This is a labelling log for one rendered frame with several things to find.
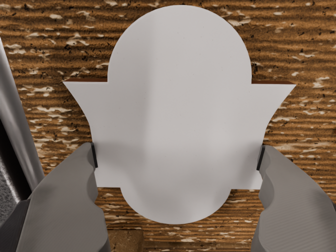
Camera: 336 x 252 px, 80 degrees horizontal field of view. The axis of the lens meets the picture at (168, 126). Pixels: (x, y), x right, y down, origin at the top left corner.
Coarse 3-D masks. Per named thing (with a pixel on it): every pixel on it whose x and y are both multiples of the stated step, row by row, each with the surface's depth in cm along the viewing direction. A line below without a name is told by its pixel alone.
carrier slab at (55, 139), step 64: (0, 0) 10; (64, 0) 10; (128, 0) 10; (192, 0) 10; (256, 0) 10; (320, 0) 10; (64, 64) 11; (256, 64) 11; (320, 64) 11; (64, 128) 13; (320, 128) 13; (256, 192) 15
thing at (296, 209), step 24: (264, 168) 11; (288, 168) 10; (264, 192) 9; (288, 192) 8; (312, 192) 8; (264, 216) 7; (288, 216) 7; (312, 216) 7; (264, 240) 6; (288, 240) 6; (312, 240) 6
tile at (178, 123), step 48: (144, 48) 10; (192, 48) 10; (240, 48) 10; (96, 96) 11; (144, 96) 11; (192, 96) 11; (240, 96) 11; (96, 144) 12; (144, 144) 12; (192, 144) 12; (240, 144) 12; (144, 192) 14; (192, 192) 14
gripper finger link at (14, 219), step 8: (24, 200) 8; (16, 208) 7; (24, 208) 7; (8, 216) 7; (16, 216) 7; (24, 216) 7; (8, 224) 7; (16, 224) 7; (0, 232) 6; (8, 232) 6; (16, 232) 6; (0, 240) 6; (8, 240) 6; (16, 240) 6; (0, 248) 6; (8, 248) 6
